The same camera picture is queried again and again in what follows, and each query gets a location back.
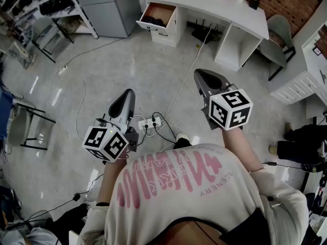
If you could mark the person's left forearm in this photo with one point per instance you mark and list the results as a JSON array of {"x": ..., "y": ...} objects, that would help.
[{"x": 110, "y": 180}]

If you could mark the person's white shoe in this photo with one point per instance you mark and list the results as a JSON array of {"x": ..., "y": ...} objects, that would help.
[{"x": 182, "y": 136}]

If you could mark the black router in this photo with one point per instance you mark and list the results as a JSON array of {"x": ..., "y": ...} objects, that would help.
[{"x": 203, "y": 34}]

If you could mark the small black picture frame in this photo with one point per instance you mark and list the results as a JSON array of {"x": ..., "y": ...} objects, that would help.
[{"x": 317, "y": 51}]

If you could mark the grey metal cabinet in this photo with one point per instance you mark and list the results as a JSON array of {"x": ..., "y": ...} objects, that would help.
[{"x": 107, "y": 9}]

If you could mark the large white power strip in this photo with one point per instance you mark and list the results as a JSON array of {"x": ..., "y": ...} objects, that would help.
[{"x": 158, "y": 121}]

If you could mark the small black box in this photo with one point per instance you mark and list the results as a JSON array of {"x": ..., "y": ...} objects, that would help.
[{"x": 254, "y": 3}]

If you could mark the person's black trousers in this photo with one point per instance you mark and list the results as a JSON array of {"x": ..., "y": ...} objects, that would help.
[{"x": 182, "y": 144}]

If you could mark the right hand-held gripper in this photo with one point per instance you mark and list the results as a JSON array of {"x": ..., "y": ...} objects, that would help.
[{"x": 230, "y": 111}]

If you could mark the white drawer with black handle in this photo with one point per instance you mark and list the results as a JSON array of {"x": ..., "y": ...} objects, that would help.
[{"x": 159, "y": 40}]

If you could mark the person's cream printed shirt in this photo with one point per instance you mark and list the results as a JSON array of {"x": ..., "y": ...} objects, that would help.
[{"x": 178, "y": 205}]

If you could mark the white drawer with brown inside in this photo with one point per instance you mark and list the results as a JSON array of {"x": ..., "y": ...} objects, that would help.
[{"x": 161, "y": 10}]

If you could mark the white shelf rack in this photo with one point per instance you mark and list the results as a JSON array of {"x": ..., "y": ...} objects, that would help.
[{"x": 71, "y": 12}]

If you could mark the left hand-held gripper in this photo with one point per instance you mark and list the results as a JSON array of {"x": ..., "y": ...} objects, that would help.
[{"x": 104, "y": 144}]

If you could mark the person's right forearm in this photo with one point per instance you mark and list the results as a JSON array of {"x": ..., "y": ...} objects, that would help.
[{"x": 240, "y": 149}]

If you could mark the grey-green chair with black legs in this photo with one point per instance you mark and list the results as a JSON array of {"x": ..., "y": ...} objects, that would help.
[
  {"x": 43, "y": 32},
  {"x": 277, "y": 47},
  {"x": 19, "y": 129}
]

